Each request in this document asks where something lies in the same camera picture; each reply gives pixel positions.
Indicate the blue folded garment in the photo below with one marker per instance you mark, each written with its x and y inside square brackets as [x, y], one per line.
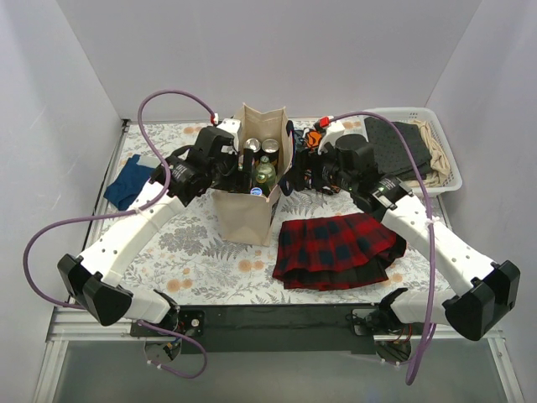
[130, 181]

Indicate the red plaid skirt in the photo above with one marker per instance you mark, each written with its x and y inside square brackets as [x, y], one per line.
[335, 253]

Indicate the silver can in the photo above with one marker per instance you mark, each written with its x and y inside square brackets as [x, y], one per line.
[270, 148]
[255, 145]

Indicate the blue cap Pocari bottle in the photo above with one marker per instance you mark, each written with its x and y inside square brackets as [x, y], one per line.
[256, 191]

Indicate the beige canvas tote bag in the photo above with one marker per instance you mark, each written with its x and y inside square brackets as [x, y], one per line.
[243, 217]

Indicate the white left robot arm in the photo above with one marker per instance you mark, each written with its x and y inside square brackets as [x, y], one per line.
[93, 278]

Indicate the silver top can right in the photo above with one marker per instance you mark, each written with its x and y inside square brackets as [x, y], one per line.
[270, 148]

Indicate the orange black patterned garment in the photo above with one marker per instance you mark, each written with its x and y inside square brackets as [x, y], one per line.
[306, 142]

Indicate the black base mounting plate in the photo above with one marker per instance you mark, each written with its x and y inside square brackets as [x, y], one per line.
[287, 328]

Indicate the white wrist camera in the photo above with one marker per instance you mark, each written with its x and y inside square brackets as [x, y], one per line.
[336, 130]
[232, 126]

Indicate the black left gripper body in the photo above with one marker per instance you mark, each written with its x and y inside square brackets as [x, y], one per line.
[234, 175]

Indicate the dark grey dotted cloth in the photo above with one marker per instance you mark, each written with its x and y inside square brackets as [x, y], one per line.
[389, 152]

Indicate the white plastic basket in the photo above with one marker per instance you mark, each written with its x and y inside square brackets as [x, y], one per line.
[407, 115]

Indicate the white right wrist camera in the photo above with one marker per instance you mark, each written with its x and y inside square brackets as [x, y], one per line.
[336, 130]

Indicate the floral tablecloth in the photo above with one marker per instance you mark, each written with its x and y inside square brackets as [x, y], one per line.
[189, 261]

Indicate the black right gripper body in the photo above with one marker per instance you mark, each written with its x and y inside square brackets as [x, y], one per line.
[304, 175]

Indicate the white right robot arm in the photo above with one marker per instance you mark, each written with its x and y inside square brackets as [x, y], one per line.
[481, 290]

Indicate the silver top can left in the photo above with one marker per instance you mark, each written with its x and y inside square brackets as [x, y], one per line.
[255, 145]

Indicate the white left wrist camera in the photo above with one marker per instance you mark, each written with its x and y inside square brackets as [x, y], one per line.
[232, 126]

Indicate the beige cloth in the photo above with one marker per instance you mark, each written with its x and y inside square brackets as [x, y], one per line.
[439, 162]

